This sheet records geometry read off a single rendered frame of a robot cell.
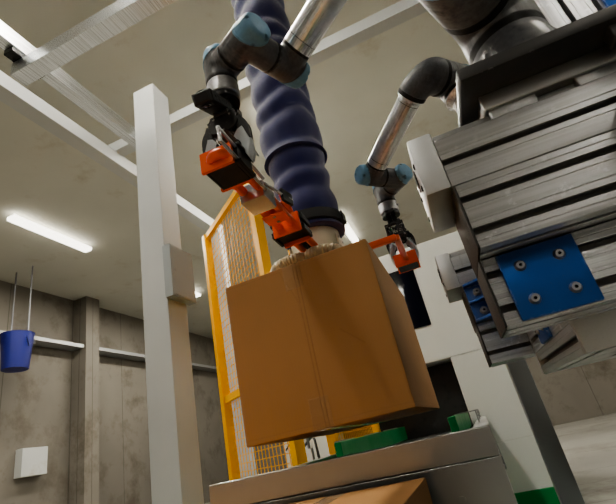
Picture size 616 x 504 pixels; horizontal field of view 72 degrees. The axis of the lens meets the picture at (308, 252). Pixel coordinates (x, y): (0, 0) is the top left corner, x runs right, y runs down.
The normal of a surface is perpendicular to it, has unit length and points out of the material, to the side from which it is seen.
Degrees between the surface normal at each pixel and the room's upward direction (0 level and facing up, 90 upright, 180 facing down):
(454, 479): 90
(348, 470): 90
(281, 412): 90
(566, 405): 90
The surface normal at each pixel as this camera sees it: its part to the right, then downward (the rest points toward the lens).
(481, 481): -0.36, -0.33
